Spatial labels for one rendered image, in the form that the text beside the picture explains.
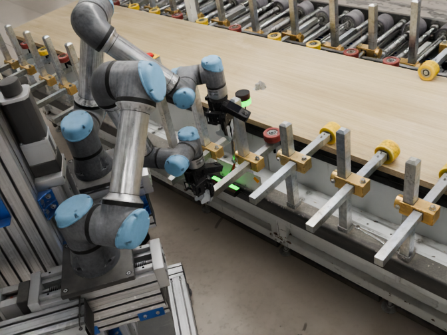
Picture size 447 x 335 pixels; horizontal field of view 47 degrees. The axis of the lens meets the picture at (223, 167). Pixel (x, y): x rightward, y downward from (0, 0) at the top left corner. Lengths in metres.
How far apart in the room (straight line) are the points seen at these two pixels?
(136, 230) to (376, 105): 1.33
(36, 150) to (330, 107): 1.31
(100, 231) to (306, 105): 1.28
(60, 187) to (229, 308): 1.32
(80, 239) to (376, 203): 1.21
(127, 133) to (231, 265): 1.60
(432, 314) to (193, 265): 1.28
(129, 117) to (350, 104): 1.21
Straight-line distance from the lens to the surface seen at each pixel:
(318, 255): 2.67
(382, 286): 2.55
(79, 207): 1.49
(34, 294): 1.72
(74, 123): 1.91
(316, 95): 2.46
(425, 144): 2.13
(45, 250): 1.80
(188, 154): 1.78
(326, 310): 2.66
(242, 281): 2.82
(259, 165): 2.14
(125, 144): 1.45
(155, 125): 3.00
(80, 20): 1.73
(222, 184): 2.06
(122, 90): 1.47
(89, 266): 1.58
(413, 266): 1.93
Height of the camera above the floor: 2.15
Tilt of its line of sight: 37 degrees down
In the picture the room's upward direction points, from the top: 12 degrees counter-clockwise
